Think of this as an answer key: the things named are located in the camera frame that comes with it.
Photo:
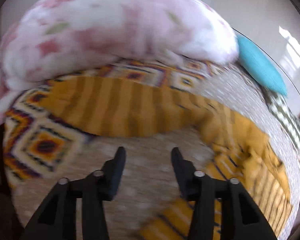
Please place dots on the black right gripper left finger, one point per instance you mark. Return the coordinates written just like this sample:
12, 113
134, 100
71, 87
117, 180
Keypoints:
55, 217

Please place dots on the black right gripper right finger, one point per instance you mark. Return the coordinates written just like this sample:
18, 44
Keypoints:
241, 218

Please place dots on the yellow striped knit sweater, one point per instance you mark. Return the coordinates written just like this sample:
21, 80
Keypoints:
112, 107

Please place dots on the colourful geometric patterned blanket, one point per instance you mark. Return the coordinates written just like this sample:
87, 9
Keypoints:
38, 144

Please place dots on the beige heart quilted bedspread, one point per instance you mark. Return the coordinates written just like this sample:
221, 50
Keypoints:
148, 184

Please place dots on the olive white-spotted bolster pillow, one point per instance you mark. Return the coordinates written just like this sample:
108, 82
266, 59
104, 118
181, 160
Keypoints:
278, 107

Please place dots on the turquoise pillow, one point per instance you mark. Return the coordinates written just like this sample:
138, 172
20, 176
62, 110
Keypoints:
259, 67

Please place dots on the pink floral duvet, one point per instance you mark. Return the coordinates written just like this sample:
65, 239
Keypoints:
57, 37

